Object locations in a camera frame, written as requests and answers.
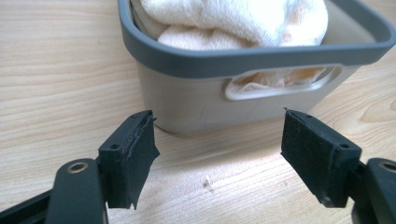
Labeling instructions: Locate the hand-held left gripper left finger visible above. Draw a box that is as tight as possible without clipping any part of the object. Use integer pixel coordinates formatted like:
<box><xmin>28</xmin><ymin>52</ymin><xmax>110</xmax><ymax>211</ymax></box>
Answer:
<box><xmin>98</xmin><ymin>109</ymin><xmax>161</xmax><ymax>210</ymax></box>

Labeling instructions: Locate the white fluffy towel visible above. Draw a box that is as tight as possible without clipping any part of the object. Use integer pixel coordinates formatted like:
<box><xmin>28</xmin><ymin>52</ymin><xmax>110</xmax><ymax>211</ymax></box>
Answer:
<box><xmin>130</xmin><ymin>0</ymin><xmax>330</xmax><ymax>93</ymax></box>

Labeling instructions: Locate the grey plastic basket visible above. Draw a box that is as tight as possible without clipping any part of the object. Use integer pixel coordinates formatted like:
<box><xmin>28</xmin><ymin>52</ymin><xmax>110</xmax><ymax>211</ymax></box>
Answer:
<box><xmin>117</xmin><ymin>0</ymin><xmax>396</xmax><ymax>135</ymax></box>

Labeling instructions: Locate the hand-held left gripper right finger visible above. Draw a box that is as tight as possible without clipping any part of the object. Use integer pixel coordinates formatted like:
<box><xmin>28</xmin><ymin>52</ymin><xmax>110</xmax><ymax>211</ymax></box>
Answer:
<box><xmin>280</xmin><ymin>107</ymin><xmax>362</xmax><ymax>209</ymax></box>

